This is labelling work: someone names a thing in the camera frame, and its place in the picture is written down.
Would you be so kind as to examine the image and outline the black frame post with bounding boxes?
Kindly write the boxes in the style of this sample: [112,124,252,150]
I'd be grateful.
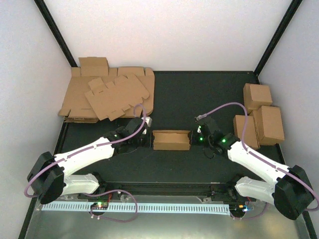
[254,0,303,76]
[34,0,78,67]

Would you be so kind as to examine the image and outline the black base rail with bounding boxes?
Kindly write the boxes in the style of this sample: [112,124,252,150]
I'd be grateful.
[62,180,275,202]

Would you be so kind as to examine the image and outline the right controller board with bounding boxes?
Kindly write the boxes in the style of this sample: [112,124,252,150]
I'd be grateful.
[229,203,254,213]

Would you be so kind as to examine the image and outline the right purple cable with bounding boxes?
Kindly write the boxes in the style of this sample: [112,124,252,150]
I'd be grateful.
[195,102,319,212]

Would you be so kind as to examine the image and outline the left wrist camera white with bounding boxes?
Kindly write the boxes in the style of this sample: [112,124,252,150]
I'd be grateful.
[142,117,153,135]

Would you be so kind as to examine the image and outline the white slotted cable duct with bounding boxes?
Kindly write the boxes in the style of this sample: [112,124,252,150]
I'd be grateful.
[41,201,230,216]

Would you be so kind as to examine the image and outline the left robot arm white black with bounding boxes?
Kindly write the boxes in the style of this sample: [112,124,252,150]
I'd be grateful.
[27,117,152,205]

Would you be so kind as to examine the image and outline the controller board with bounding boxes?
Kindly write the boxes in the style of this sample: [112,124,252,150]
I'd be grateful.
[229,203,254,213]
[90,202,109,210]

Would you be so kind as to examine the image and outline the left controller board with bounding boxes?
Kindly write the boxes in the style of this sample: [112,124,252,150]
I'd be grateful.
[90,202,109,210]

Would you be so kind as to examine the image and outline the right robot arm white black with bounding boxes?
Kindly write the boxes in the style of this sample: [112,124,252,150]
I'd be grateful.
[195,116,315,220]

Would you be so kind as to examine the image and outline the right black frame post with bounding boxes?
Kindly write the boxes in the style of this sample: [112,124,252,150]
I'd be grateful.
[254,0,303,76]

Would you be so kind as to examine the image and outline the folded cardboard box small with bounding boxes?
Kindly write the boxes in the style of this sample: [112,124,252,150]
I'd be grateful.
[233,115,260,150]

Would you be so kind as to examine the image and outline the left black frame post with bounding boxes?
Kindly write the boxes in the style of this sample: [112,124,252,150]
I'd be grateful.
[34,0,78,67]

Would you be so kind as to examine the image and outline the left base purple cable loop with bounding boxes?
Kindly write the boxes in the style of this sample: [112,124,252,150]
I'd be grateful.
[89,189,139,223]

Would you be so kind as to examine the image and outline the stack of flat cardboard blanks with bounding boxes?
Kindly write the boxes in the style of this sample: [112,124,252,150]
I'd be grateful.
[58,57,155,123]

